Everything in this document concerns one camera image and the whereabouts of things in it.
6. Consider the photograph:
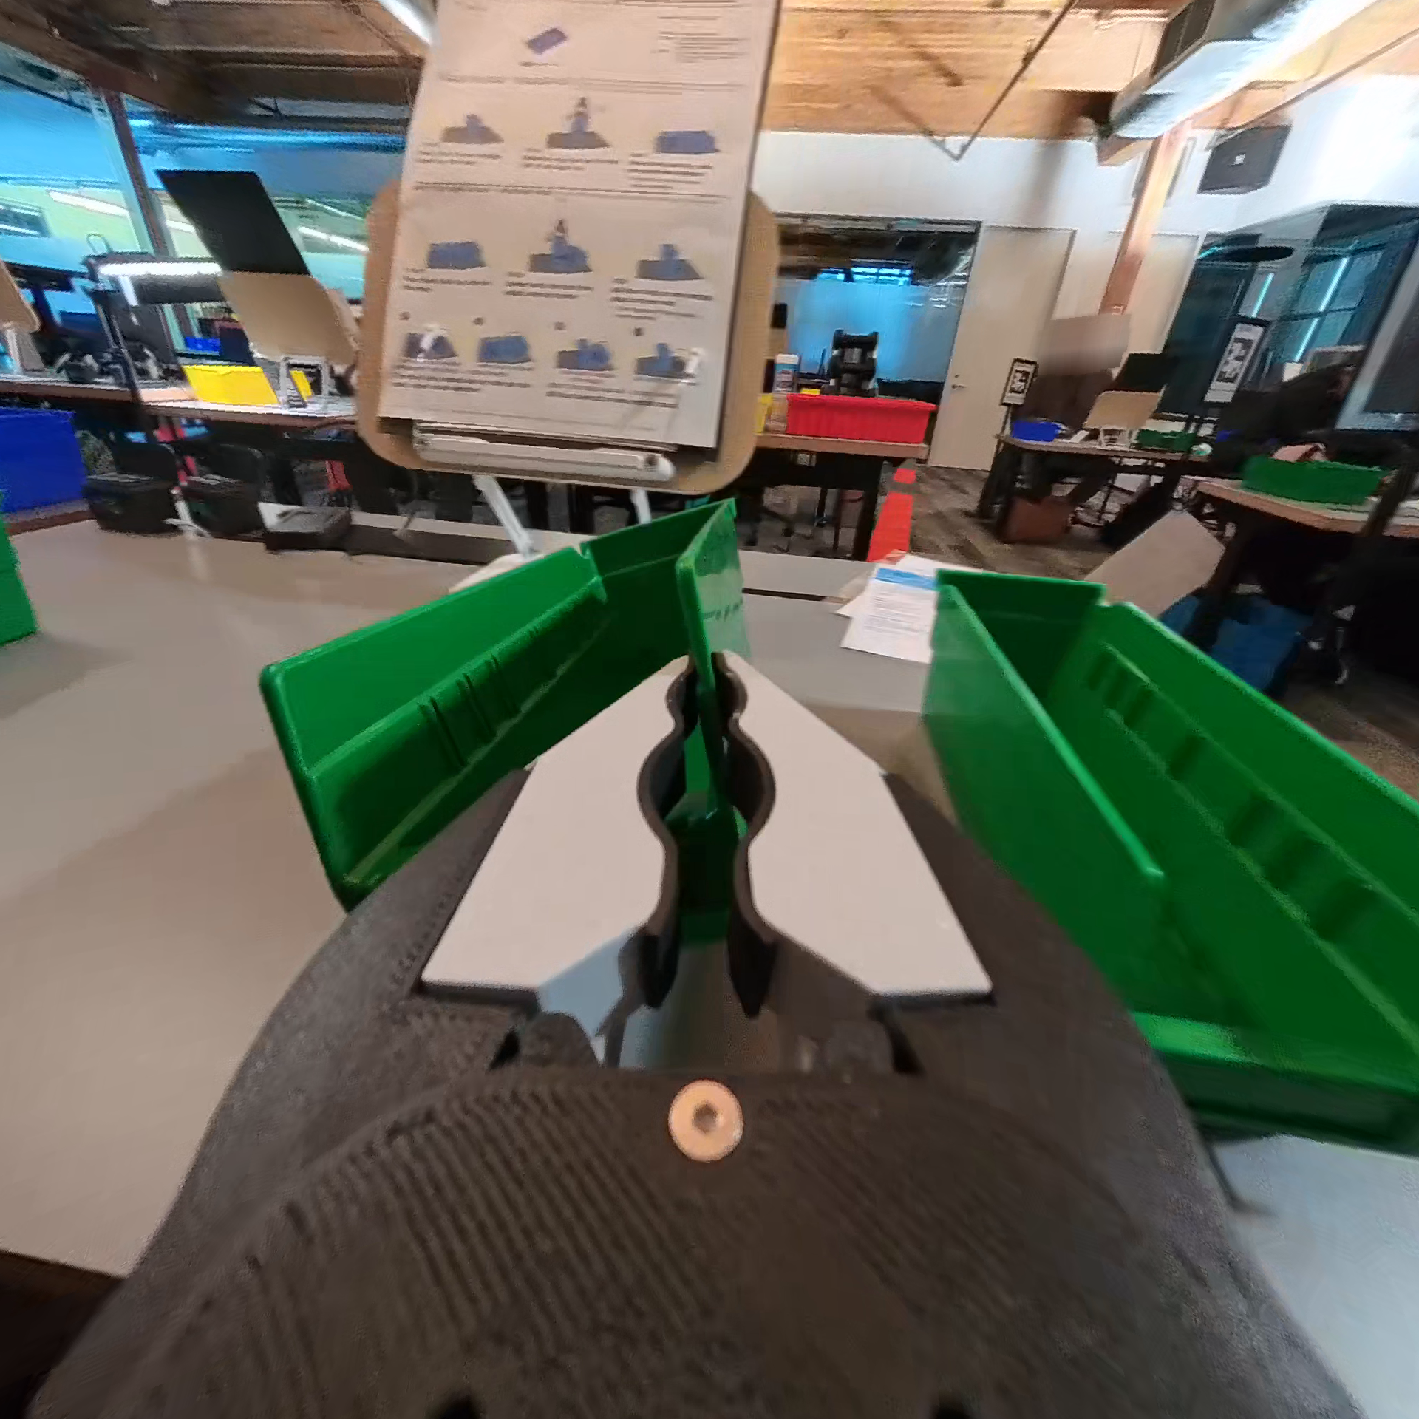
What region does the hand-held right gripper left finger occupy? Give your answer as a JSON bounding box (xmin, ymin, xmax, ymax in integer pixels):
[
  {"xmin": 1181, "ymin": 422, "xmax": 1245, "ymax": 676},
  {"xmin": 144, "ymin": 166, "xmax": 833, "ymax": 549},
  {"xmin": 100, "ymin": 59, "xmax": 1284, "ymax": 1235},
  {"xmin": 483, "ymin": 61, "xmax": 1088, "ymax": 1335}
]
[{"xmin": 419, "ymin": 656, "xmax": 696, "ymax": 1066}]

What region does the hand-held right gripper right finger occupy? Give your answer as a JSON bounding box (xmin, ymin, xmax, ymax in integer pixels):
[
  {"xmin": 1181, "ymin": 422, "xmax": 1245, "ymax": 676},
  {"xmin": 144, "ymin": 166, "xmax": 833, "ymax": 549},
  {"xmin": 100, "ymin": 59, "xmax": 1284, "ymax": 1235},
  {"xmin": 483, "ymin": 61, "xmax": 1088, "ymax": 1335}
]
[{"xmin": 718, "ymin": 652, "xmax": 994, "ymax": 1019}]

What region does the grey desk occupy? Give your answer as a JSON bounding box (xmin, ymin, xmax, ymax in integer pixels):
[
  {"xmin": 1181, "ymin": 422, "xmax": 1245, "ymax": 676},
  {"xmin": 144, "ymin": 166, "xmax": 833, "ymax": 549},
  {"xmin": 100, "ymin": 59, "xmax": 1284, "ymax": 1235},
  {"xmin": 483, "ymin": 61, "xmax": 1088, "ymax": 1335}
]
[{"xmin": 0, "ymin": 519, "xmax": 1419, "ymax": 1419}]

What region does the black desk light bar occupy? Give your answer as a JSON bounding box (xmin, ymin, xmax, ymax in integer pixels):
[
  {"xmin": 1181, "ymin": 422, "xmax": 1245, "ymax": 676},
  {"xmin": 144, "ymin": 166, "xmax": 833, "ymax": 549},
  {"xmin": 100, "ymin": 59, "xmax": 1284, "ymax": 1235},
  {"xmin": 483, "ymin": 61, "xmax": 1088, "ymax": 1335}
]
[{"xmin": 85, "ymin": 253, "xmax": 225, "ymax": 308}]

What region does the white paper with blue print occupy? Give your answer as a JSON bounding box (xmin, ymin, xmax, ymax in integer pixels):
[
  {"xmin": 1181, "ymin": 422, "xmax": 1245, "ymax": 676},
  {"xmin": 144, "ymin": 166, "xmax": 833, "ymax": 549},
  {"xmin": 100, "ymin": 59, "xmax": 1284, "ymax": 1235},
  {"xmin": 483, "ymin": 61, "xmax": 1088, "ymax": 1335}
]
[{"xmin": 837, "ymin": 552, "xmax": 943, "ymax": 667}]

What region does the orange cone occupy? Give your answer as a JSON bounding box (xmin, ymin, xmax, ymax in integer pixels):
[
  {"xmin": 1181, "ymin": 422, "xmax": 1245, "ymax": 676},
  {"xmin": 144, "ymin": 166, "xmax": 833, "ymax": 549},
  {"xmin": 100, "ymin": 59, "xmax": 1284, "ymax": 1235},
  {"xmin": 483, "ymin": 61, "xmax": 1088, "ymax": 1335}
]
[{"xmin": 864, "ymin": 460, "xmax": 929, "ymax": 563}]

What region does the black power adapter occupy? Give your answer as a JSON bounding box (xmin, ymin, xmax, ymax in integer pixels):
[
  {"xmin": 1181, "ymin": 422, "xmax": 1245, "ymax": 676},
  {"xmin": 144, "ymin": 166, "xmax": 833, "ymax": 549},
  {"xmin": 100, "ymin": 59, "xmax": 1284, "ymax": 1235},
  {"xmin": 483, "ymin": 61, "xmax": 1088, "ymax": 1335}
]
[{"xmin": 261, "ymin": 503, "xmax": 357, "ymax": 554}]

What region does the grey cardboard panel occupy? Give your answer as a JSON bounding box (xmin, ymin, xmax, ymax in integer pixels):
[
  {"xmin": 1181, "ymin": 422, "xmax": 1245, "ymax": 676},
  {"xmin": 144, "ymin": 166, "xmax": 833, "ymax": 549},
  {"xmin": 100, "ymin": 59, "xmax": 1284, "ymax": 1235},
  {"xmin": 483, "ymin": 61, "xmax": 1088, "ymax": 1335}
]
[{"xmin": 1090, "ymin": 514, "xmax": 1228, "ymax": 618}]

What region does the long wooden workbench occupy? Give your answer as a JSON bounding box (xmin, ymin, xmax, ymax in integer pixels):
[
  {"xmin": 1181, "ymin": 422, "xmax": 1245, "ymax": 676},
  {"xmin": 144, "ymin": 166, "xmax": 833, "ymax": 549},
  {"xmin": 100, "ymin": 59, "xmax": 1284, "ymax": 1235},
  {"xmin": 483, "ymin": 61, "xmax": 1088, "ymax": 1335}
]
[{"xmin": 0, "ymin": 375, "xmax": 935, "ymax": 461}]

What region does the red plastic bin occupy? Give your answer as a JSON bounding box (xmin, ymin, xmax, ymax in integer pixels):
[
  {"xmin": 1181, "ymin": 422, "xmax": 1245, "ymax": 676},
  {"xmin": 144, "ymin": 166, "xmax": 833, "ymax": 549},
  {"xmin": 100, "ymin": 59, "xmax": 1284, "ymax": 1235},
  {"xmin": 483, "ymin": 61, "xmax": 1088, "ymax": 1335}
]
[{"xmin": 784, "ymin": 392, "xmax": 940, "ymax": 446}]

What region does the wooden table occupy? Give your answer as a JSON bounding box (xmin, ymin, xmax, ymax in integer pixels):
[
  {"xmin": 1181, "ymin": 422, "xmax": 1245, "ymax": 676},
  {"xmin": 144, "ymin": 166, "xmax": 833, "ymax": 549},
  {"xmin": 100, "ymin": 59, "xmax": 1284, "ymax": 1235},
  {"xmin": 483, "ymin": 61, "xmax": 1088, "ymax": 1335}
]
[{"xmin": 1195, "ymin": 476, "xmax": 1419, "ymax": 541}]

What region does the instruction sheet on stand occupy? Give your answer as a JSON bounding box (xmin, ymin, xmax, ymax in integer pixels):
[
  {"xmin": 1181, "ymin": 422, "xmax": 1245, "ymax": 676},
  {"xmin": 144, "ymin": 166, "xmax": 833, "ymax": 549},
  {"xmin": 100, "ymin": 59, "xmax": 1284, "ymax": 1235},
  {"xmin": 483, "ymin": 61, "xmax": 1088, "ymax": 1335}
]
[{"xmin": 355, "ymin": 0, "xmax": 784, "ymax": 591}]

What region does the white door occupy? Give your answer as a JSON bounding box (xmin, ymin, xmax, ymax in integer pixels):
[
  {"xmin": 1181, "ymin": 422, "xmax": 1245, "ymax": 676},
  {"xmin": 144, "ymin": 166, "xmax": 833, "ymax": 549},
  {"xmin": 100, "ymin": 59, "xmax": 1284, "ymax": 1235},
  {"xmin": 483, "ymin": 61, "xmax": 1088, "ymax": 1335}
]
[{"xmin": 929, "ymin": 226, "xmax": 1078, "ymax": 470}]

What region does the yellow plastic bin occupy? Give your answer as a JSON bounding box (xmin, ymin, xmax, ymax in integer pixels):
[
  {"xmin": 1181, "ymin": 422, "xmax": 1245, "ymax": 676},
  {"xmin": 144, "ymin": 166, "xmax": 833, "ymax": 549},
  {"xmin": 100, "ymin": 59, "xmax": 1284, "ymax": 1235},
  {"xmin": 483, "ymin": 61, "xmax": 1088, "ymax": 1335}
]
[{"xmin": 181, "ymin": 362, "xmax": 320, "ymax": 409}]

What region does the wooden document stand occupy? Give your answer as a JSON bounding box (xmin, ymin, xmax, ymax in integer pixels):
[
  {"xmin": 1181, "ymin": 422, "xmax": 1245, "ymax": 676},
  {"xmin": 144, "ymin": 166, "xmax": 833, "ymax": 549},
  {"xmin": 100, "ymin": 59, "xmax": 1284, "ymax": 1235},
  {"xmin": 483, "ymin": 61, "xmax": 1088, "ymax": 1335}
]
[{"xmin": 217, "ymin": 272, "xmax": 364, "ymax": 407}]

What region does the black and white marker sign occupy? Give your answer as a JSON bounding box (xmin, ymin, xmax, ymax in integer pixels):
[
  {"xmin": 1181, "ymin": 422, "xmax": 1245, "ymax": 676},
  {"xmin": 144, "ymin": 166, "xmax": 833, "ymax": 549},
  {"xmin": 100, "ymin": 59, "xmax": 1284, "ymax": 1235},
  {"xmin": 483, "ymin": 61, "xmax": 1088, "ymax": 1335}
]
[{"xmin": 1205, "ymin": 319, "xmax": 1266, "ymax": 404}]

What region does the blue plastic bin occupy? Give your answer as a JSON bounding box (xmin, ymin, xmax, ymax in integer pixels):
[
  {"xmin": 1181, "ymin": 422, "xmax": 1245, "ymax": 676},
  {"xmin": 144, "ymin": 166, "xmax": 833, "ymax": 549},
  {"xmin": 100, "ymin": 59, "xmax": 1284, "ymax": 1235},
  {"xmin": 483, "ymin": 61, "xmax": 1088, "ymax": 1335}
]
[{"xmin": 0, "ymin": 404, "xmax": 90, "ymax": 515}]

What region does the printed instruction sheet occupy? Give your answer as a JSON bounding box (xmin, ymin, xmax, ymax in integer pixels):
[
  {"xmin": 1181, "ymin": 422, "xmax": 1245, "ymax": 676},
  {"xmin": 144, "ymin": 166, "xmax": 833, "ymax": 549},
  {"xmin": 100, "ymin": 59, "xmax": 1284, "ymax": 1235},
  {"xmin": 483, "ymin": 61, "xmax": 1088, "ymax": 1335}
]
[{"xmin": 377, "ymin": 0, "xmax": 781, "ymax": 451}]

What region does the black hanging panel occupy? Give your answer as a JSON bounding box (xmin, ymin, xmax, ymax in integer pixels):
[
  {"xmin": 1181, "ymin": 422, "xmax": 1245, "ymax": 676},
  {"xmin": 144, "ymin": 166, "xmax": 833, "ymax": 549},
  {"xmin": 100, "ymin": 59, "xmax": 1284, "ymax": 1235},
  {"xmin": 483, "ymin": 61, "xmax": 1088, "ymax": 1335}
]
[{"xmin": 156, "ymin": 169, "xmax": 313, "ymax": 279}]

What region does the black wall speaker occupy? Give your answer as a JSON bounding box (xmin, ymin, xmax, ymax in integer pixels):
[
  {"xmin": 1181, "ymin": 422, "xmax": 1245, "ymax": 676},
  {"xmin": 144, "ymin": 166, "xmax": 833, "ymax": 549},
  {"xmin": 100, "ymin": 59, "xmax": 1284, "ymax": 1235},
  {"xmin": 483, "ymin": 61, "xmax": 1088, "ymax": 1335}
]
[{"xmin": 1200, "ymin": 123, "xmax": 1294, "ymax": 194}]

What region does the silver ventilation duct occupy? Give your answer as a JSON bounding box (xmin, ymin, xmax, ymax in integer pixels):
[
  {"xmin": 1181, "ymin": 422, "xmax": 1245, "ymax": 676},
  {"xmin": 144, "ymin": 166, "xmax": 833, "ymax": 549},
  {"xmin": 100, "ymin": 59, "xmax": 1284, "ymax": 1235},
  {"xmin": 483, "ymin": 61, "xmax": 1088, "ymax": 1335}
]
[{"xmin": 1107, "ymin": 0, "xmax": 1392, "ymax": 137}]

